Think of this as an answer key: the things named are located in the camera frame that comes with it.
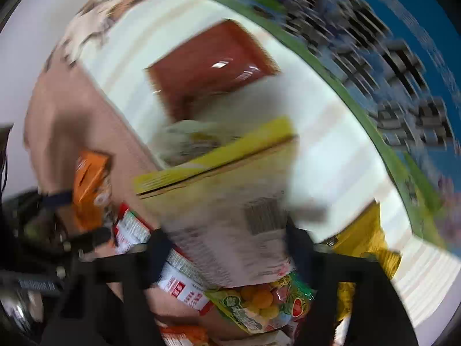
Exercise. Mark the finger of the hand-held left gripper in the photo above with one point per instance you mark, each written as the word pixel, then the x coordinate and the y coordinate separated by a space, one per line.
pixel 57 199
pixel 94 238

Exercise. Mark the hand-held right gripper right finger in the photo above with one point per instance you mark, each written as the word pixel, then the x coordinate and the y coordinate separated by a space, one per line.
pixel 299 247

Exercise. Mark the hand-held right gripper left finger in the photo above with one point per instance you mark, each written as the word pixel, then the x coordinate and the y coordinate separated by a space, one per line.
pixel 158 257

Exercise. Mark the orange snack packet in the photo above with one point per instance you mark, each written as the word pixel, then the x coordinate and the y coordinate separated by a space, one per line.
pixel 88 187

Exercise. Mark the red and white snack packet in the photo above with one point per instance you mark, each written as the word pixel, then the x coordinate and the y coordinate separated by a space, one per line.
pixel 133 229

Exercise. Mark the green colourful candy packet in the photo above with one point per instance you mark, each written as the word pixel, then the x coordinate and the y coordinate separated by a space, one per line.
pixel 252 302

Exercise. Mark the red panda print packet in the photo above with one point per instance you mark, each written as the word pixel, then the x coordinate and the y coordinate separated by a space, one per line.
pixel 183 337

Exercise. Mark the cream snack packet yellow edge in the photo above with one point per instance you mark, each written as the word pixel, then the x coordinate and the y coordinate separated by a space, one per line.
pixel 223 202

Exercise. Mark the dark red snack packet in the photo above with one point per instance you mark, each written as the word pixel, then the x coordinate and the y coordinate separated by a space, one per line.
pixel 212 68

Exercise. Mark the striped cat print blanket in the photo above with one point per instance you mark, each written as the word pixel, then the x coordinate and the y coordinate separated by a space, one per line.
pixel 324 133

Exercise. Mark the small clear candy packet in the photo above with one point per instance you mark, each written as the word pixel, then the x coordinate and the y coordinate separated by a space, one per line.
pixel 187 144

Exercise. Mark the blue printed cloth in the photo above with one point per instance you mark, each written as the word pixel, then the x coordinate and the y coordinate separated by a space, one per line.
pixel 407 25

